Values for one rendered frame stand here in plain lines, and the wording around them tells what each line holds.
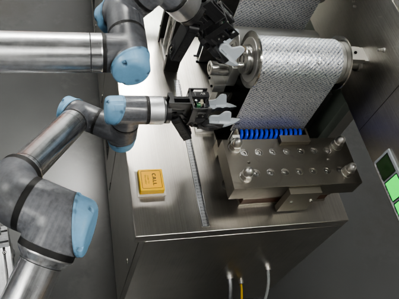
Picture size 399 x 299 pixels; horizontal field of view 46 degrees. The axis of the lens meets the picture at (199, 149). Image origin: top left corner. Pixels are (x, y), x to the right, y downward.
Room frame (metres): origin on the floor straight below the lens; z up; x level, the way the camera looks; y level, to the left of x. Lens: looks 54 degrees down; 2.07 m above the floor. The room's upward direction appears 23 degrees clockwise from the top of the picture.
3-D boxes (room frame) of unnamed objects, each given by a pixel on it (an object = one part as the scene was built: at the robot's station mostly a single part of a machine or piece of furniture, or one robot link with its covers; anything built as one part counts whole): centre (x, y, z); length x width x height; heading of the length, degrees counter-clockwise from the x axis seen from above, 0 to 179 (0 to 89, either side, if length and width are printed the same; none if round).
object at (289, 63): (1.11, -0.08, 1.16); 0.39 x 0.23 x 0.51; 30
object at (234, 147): (0.82, -0.09, 1.05); 0.04 x 0.04 x 0.04
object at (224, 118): (0.84, -0.03, 1.11); 0.09 x 0.03 x 0.06; 110
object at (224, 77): (0.95, 0.02, 1.05); 0.06 x 0.05 x 0.31; 120
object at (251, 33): (0.93, -0.03, 1.25); 0.15 x 0.01 x 0.15; 30
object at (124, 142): (0.73, 0.23, 1.01); 0.11 x 0.08 x 0.11; 91
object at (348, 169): (0.90, -0.42, 1.05); 0.04 x 0.04 x 0.04
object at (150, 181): (0.68, 0.09, 0.91); 0.07 x 0.07 x 0.02; 30
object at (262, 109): (0.94, -0.16, 1.11); 0.23 x 0.01 x 0.18; 120
